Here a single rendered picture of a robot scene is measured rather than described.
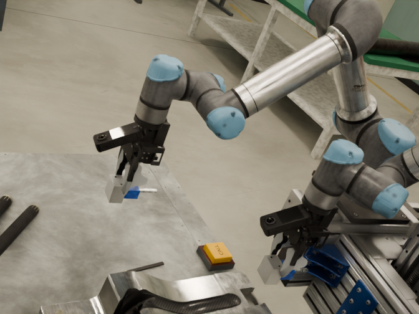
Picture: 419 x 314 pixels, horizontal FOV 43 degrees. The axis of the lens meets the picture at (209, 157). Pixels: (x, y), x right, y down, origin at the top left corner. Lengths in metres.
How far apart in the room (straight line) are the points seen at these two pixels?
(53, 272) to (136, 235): 0.27
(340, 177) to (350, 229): 0.47
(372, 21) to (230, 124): 0.39
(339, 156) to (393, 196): 0.13
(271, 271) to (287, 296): 1.52
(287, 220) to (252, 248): 1.79
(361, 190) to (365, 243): 0.48
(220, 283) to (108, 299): 0.29
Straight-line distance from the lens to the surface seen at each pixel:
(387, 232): 1.74
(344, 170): 1.17
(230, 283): 1.32
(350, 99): 1.55
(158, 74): 1.21
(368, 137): 1.57
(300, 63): 1.21
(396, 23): 8.04
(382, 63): 4.07
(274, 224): 1.22
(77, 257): 1.37
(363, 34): 1.25
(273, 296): 2.79
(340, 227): 1.59
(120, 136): 1.28
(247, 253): 2.95
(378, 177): 1.18
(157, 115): 1.25
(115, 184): 1.37
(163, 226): 1.55
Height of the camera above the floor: 1.73
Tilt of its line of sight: 28 degrees down
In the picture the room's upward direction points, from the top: 23 degrees clockwise
